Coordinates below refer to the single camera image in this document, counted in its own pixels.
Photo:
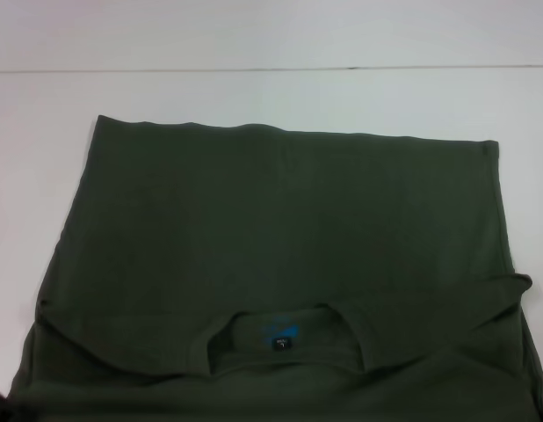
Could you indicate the dark green printed T-shirt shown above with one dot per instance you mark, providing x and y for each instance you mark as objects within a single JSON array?
[{"x": 276, "y": 242}]

